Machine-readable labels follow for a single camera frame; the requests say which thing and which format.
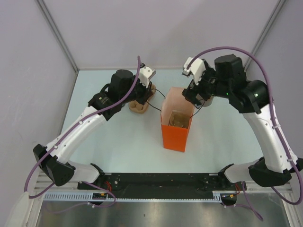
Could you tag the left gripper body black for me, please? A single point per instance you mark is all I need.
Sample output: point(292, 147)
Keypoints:
point(140, 92)

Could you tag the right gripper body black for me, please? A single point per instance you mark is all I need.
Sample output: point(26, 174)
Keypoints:
point(205, 89)

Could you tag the orange paper bag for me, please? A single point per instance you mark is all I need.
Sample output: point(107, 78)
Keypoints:
point(175, 138)

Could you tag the brown pulp cup carrier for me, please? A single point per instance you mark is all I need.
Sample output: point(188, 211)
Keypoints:
point(179, 119)
point(138, 108)

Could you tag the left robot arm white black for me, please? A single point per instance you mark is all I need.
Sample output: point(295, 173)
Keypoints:
point(54, 158)

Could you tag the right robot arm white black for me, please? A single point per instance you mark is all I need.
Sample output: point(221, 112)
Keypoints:
point(250, 98)

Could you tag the grey straw holder cup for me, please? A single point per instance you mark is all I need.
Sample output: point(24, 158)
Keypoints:
point(208, 102)

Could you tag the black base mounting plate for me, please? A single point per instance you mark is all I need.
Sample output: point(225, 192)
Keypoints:
point(166, 186)

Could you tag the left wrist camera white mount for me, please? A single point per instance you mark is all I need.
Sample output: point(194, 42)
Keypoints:
point(145, 74)

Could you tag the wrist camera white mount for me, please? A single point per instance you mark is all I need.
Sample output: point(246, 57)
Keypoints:
point(196, 69)
point(145, 74)

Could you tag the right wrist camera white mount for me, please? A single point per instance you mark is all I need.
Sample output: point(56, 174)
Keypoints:
point(196, 69)

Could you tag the aluminium frame rail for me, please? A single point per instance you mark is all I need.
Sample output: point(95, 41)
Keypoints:
point(42, 182)

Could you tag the white slotted cable duct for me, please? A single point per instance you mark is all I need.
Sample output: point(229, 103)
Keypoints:
point(99, 196)

